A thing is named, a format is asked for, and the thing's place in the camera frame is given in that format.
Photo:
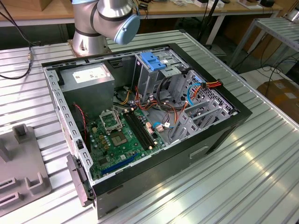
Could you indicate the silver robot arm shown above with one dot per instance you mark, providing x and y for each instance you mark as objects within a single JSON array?
[{"x": 86, "y": 25}]

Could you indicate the wooden desk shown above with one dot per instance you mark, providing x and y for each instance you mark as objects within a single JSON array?
[{"x": 182, "y": 10}]

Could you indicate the large brown cardboard box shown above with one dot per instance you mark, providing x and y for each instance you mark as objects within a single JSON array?
[{"x": 280, "y": 98}]

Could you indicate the grey power supply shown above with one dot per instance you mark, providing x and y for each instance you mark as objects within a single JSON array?
[{"x": 88, "y": 98}]

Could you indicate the metal optical drive cage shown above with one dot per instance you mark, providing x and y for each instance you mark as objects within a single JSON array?
[{"x": 149, "y": 81}]

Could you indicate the black chipset chip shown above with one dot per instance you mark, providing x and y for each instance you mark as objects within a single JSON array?
[{"x": 102, "y": 161}]

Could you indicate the grey parts rack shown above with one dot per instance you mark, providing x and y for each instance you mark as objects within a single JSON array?
[{"x": 23, "y": 163}]

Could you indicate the black open PC case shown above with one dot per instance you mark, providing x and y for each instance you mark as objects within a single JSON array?
[{"x": 163, "y": 168}]

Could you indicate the black tripod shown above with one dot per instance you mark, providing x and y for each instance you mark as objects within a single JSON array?
[{"x": 216, "y": 5}]

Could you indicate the white power supply label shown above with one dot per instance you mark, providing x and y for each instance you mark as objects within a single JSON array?
[{"x": 91, "y": 75}]

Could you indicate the metal disk bay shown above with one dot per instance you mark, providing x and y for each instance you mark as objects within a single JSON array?
[{"x": 190, "y": 129}]

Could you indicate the metal locking lever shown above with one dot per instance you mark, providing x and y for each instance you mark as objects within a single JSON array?
[{"x": 119, "y": 121}]

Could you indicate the blue expansion slot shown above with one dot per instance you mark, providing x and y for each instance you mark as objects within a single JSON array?
[{"x": 119, "y": 164}]

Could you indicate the brown and white box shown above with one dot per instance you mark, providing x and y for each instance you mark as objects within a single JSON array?
[{"x": 248, "y": 3}]

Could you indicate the green motherboard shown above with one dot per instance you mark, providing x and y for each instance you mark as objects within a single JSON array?
[{"x": 130, "y": 151}]

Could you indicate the small white box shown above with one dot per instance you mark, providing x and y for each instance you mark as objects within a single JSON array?
[{"x": 201, "y": 3}]

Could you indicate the black case fan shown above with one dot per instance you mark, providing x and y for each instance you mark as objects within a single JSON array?
[{"x": 80, "y": 130}]

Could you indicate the small black device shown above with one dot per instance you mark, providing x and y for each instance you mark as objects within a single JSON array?
[{"x": 267, "y": 2}]

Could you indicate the black RAM slot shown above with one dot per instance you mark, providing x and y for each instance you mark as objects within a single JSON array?
[
  {"x": 142, "y": 128},
  {"x": 145, "y": 127},
  {"x": 139, "y": 130}
]

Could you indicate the blue plastic drive latch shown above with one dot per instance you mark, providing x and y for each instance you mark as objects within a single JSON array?
[{"x": 151, "y": 61}]

